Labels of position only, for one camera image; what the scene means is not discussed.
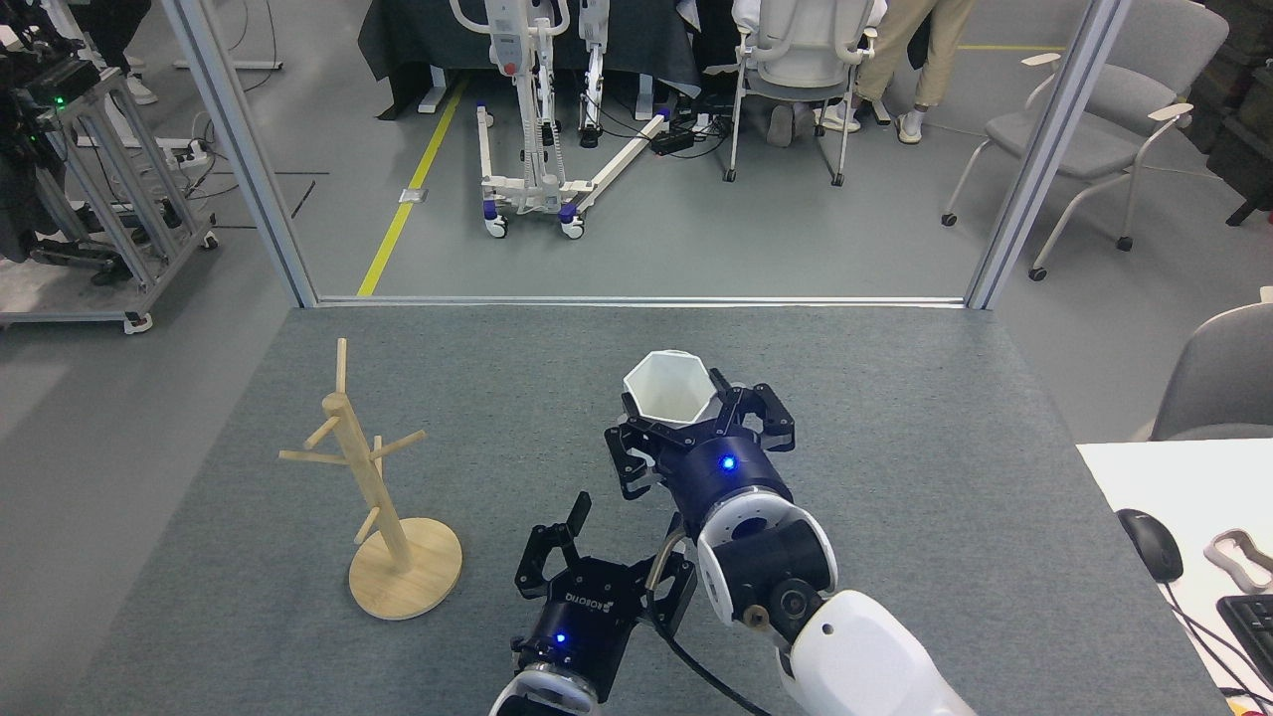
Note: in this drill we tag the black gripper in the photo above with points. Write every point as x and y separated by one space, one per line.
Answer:
721 472
582 622

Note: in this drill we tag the white faceted cup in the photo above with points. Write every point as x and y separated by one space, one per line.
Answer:
666 393

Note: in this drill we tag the wooden cup rack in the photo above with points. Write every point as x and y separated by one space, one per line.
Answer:
363 467

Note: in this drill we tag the white stand on wheels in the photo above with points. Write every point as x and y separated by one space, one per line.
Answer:
545 184

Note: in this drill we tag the black power strip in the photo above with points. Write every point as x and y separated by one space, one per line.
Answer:
672 141

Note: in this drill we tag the seated person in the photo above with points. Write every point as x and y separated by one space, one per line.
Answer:
781 124

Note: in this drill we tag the metal floor socket plate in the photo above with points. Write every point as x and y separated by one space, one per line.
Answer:
413 196

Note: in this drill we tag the white office chair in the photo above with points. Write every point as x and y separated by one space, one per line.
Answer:
796 60

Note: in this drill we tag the white desk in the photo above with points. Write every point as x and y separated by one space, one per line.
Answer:
1154 477

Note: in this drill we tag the standing person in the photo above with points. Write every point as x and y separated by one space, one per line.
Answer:
940 50

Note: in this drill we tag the black computer mouse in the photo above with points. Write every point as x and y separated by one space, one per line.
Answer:
1152 545

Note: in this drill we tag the grey chair with armrests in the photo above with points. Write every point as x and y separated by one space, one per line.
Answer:
1094 149

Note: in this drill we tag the table with black cloth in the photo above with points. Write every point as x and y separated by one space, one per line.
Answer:
418 40

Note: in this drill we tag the grey chair backrest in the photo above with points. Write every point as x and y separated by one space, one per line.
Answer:
1223 378

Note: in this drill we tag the white curved plastic object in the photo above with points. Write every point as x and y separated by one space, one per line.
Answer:
1225 552

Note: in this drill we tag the black keyboard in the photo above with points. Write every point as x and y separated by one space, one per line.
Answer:
1255 631

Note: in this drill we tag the white power strip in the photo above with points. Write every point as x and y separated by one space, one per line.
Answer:
184 154

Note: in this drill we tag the person beside cart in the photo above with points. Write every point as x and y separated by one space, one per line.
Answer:
109 20

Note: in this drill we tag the silver table edge rail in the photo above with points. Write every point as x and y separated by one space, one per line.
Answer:
636 300

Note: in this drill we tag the silver aluminium post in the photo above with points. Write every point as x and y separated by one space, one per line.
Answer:
1047 149
242 149

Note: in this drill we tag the aluminium frame cart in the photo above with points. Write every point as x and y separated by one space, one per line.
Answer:
75 298

